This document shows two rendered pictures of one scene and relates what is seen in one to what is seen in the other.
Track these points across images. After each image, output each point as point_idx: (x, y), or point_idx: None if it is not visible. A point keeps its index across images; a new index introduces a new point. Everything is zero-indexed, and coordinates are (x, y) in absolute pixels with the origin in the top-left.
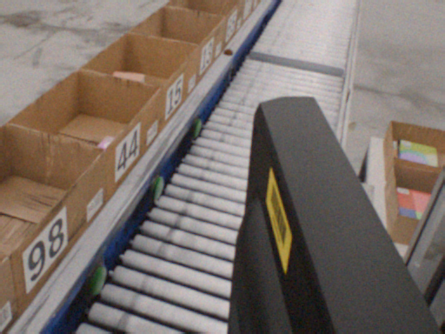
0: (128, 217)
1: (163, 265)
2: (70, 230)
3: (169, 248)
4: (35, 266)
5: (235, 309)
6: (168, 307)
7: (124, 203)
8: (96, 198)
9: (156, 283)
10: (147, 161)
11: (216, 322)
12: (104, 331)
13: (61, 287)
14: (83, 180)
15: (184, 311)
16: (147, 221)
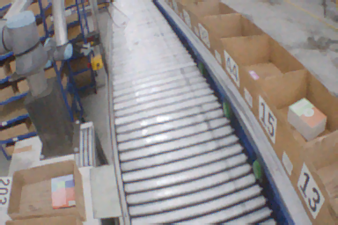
0: (214, 79)
1: (191, 99)
2: (210, 46)
3: (196, 106)
4: (202, 33)
5: None
6: (173, 89)
7: (215, 71)
8: (218, 55)
9: (187, 92)
10: (234, 93)
11: (150, 95)
12: (189, 74)
13: (198, 47)
14: (211, 33)
15: (165, 91)
16: (221, 111)
